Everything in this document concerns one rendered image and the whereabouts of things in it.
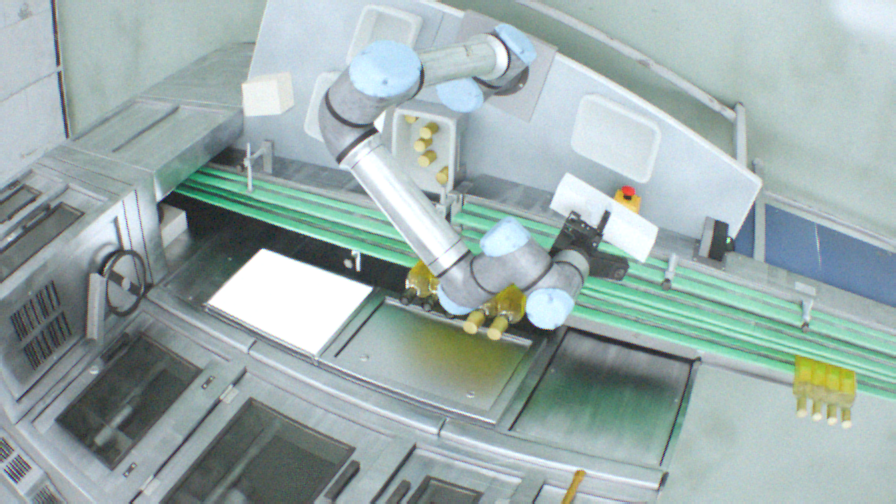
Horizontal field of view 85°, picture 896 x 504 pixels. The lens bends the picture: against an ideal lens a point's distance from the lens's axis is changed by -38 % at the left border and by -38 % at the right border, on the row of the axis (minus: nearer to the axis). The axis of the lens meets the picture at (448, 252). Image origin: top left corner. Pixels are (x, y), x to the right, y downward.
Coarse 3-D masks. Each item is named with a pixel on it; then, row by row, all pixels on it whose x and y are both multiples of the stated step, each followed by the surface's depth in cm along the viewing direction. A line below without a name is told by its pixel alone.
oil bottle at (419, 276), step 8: (416, 264) 187; (424, 264) 187; (416, 272) 184; (424, 272) 184; (408, 280) 183; (416, 280) 182; (424, 280) 182; (424, 288) 182; (416, 296) 184; (424, 296) 184
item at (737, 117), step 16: (512, 0) 222; (528, 0) 220; (560, 16) 218; (592, 32) 216; (624, 48) 214; (656, 64) 212; (672, 80) 212; (704, 96) 209; (720, 112) 209; (736, 112) 211; (736, 128) 198; (736, 144) 186; (736, 160) 175
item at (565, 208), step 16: (560, 192) 150; (576, 192) 149; (592, 192) 151; (560, 208) 152; (576, 208) 150; (624, 208) 151; (608, 224) 149; (624, 224) 147; (640, 224) 148; (608, 240) 151; (624, 240) 149; (640, 240) 147; (640, 256) 149
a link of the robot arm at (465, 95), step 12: (444, 84) 162; (456, 84) 160; (468, 84) 158; (480, 84) 159; (444, 96) 164; (456, 96) 162; (468, 96) 160; (480, 96) 160; (456, 108) 165; (468, 108) 163
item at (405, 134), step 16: (400, 112) 189; (416, 112) 188; (400, 128) 194; (416, 128) 198; (448, 128) 194; (400, 144) 197; (432, 144) 199; (448, 144) 197; (400, 160) 200; (416, 160) 204; (448, 160) 200; (416, 176) 202; (432, 176) 202; (448, 176) 194
